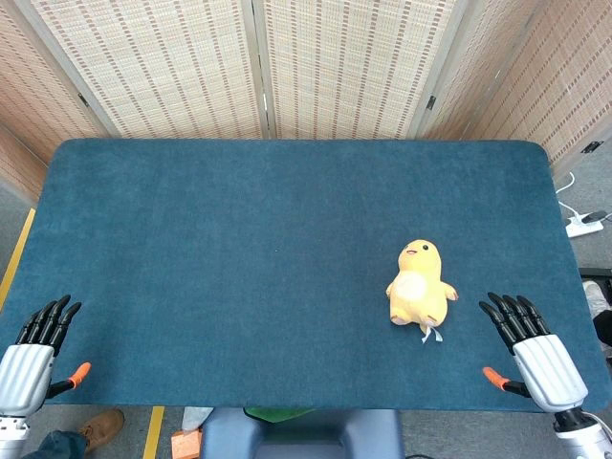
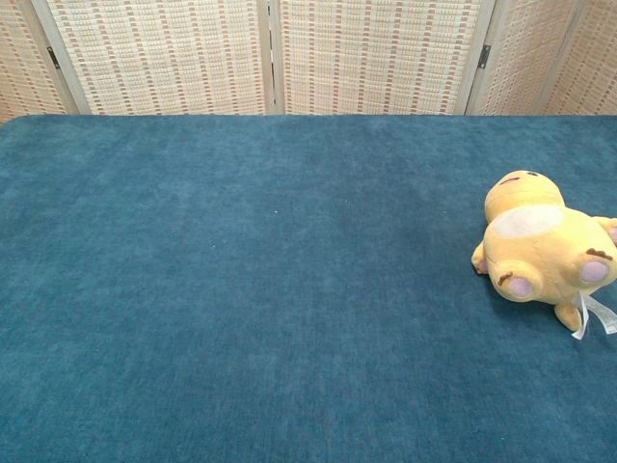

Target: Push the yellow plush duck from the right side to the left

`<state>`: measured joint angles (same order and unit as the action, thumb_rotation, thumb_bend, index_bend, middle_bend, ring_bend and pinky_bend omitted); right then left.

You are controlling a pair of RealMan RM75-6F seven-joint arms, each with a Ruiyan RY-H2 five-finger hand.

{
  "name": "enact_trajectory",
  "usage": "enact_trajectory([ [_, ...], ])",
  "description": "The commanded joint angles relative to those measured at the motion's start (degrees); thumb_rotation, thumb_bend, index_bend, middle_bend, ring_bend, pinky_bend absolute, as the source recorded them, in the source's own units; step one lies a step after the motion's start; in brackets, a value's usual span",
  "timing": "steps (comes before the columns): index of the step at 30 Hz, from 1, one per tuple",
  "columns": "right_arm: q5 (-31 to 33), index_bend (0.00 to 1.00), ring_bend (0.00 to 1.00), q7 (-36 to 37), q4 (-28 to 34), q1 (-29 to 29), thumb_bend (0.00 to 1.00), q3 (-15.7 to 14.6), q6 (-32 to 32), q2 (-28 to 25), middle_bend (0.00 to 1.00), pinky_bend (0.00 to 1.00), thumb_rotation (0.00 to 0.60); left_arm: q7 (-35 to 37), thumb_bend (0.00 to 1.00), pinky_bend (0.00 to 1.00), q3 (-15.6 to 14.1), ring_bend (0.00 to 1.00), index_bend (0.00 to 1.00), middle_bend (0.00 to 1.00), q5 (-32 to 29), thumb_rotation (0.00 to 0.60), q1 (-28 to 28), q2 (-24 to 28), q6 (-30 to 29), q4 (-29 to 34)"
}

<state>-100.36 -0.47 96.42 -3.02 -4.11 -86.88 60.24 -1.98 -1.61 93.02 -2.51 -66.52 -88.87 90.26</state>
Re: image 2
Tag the woven folding screen panel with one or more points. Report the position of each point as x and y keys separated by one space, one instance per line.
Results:
x=21 y=62
x=520 y=58
x=376 y=58
x=593 y=67
x=159 y=58

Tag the black screen hinge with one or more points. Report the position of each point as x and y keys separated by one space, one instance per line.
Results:
x=485 y=56
x=52 y=57

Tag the yellow plush toy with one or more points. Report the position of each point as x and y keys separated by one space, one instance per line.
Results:
x=525 y=241

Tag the blue felt table cover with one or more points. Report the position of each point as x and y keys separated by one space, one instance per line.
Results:
x=270 y=299

